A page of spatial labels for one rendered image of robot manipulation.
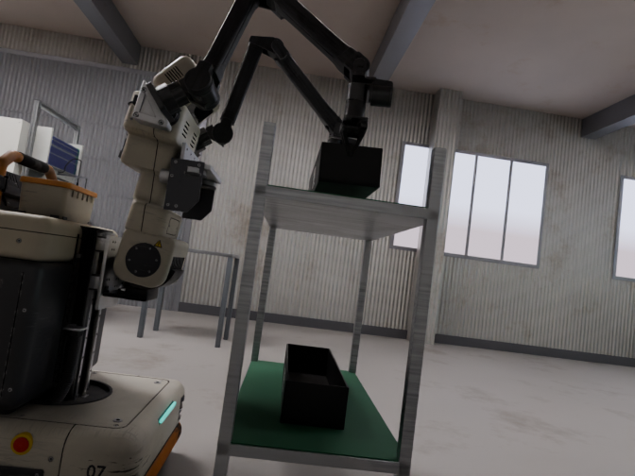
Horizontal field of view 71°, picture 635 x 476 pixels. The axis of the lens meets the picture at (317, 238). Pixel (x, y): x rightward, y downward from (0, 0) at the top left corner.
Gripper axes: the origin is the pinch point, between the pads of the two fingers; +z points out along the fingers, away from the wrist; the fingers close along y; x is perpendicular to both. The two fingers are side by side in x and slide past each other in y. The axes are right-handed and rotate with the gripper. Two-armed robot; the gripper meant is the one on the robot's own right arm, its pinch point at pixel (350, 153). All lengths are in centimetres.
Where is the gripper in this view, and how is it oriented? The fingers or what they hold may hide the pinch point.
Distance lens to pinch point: 127.1
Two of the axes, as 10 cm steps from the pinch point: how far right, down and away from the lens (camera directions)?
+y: -0.8, 0.7, 9.9
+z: -1.1, 9.9, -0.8
